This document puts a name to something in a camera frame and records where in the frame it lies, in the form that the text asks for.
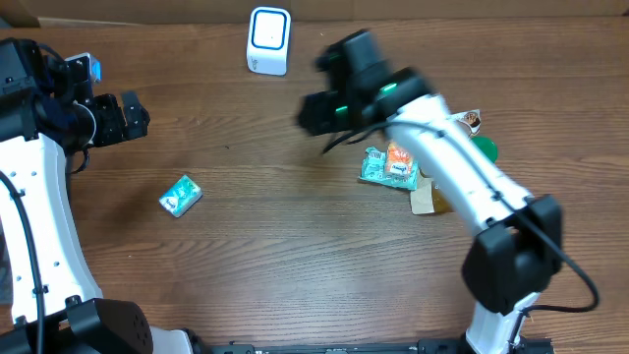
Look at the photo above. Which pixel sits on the teal wet wipes pack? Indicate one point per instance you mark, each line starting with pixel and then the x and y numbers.
pixel 373 171

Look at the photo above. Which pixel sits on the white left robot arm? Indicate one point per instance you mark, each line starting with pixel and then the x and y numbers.
pixel 49 113

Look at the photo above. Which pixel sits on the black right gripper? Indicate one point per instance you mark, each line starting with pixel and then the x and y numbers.
pixel 312 111

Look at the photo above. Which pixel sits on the green-lid jar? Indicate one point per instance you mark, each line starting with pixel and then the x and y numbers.
pixel 487 146

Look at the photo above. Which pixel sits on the brown clear snack pouch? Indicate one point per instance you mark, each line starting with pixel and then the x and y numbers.
pixel 427 199

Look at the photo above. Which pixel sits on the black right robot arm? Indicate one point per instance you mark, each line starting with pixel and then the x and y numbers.
pixel 516 237

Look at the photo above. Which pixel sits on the white barcode scanner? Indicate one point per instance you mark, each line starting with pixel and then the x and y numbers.
pixel 268 41

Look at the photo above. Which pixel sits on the orange Kleenex tissue pack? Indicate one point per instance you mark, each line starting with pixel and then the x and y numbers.
pixel 398 161

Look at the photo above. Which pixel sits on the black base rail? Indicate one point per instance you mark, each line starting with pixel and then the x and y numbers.
pixel 339 348

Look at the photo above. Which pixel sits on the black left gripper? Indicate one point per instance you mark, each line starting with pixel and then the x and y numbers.
pixel 120 120

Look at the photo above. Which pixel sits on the blue-green tissue pack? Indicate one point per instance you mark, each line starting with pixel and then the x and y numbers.
pixel 181 196

